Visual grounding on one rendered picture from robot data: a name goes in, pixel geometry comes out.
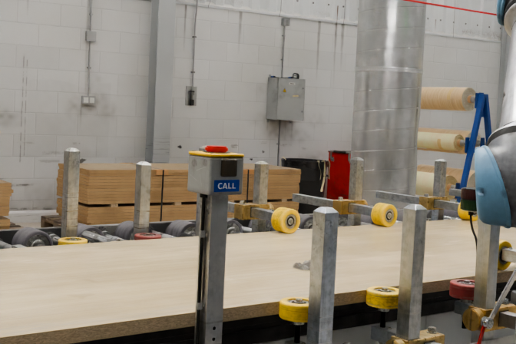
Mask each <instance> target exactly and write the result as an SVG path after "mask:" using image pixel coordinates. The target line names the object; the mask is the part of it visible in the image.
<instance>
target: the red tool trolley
mask: <svg viewBox="0 0 516 344"><path fill-rule="evenodd" d="M328 152H329V162H330V169H329V179H328V180H327V195H326V199H331V200H338V197H343V199H349V172H350V157H351V151H350V150H329V151H328Z"/></svg>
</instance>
